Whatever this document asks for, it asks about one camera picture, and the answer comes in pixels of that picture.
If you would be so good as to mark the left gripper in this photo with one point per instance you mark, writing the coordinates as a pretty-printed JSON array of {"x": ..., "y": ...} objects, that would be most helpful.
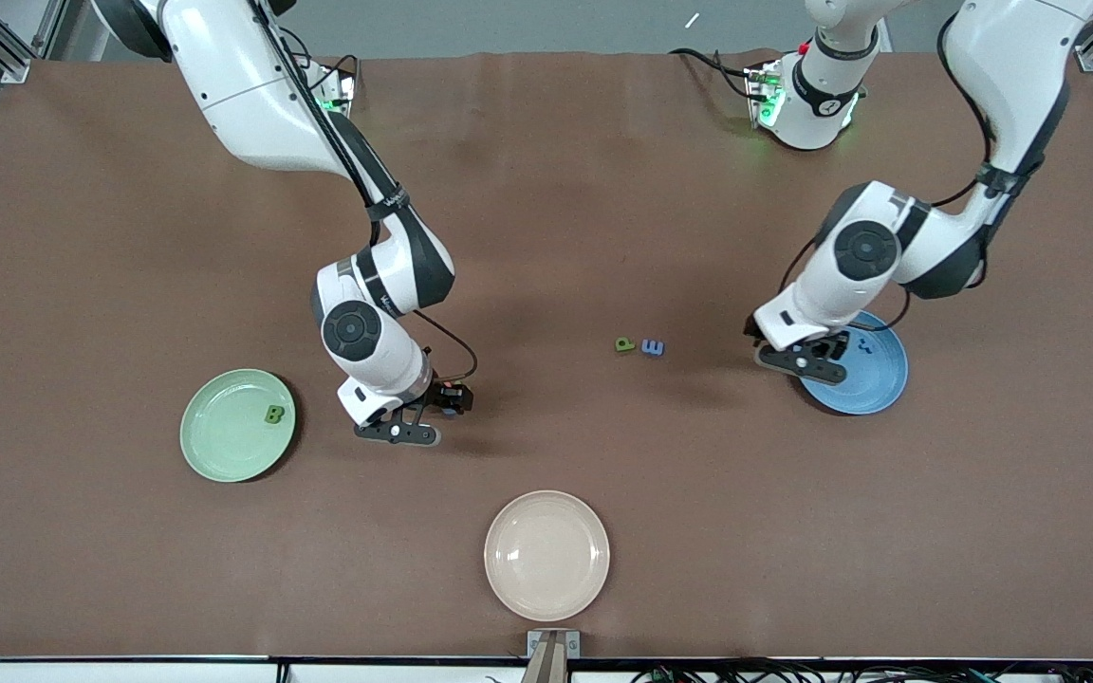
[{"x": 842, "y": 342}]

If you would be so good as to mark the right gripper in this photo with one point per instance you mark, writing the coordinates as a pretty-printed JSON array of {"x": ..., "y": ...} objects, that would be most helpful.
[{"x": 436, "y": 393}]

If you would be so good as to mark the blue letter x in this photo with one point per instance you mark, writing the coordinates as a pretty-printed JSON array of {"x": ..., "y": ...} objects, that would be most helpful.
[{"x": 866, "y": 347}]

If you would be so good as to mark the green letter B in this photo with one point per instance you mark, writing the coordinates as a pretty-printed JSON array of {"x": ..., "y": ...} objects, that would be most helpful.
[{"x": 273, "y": 415}]

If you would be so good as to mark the blue letter E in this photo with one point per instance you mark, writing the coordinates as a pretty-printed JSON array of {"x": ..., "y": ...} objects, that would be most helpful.
[{"x": 653, "y": 347}]

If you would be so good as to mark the green letter p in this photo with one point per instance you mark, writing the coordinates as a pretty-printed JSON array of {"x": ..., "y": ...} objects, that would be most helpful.
[{"x": 624, "y": 344}]

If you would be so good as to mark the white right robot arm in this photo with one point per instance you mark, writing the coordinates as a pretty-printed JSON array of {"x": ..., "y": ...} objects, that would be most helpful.
[{"x": 243, "y": 85}]

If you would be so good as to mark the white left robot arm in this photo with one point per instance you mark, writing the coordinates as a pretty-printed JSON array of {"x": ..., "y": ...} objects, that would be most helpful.
[{"x": 1011, "y": 57}]

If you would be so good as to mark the blue plate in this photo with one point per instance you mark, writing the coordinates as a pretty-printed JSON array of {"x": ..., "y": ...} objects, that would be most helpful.
[{"x": 874, "y": 379}]

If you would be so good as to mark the light green plate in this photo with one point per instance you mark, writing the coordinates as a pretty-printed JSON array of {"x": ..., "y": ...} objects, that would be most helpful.
[{"x": 224, "y": 446}]

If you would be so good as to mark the beige plate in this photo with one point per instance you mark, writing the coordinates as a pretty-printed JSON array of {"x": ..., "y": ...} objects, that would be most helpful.
[{"x": 546, "y": 555}]

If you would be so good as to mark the brown table mat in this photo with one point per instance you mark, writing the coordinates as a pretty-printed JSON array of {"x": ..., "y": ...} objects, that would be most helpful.
[{"x": 546, "y": 237}]

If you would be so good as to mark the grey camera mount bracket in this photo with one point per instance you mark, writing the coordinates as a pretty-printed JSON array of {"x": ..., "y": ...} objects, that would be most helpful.
[{"x": 553, "y": 645}]

